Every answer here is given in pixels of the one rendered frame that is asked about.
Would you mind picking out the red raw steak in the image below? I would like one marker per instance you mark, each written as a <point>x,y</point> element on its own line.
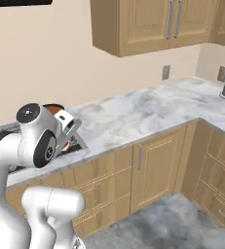
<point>67,146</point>

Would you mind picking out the wooden side drawer front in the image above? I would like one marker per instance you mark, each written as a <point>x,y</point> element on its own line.
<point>211,209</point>
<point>224,150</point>
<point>217,181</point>

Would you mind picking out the wooden panel under hob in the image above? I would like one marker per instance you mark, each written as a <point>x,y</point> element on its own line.
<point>29,189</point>

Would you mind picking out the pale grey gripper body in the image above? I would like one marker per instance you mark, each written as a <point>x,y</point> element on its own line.
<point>69,131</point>

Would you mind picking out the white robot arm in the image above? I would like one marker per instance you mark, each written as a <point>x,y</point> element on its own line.
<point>7,194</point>

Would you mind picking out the black hob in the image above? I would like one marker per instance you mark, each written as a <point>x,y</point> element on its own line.
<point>75,148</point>

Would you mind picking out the black extractor hood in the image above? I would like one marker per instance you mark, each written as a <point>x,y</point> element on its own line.
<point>16,2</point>

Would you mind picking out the wooden wall cupboard door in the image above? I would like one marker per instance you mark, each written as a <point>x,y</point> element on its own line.
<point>144,22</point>
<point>195,19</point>

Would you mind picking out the wooden base cupboard door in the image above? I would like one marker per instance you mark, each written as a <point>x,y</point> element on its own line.
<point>159,168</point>

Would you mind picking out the grey wall socket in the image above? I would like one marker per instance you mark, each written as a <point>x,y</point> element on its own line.
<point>222,74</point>
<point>166,72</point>

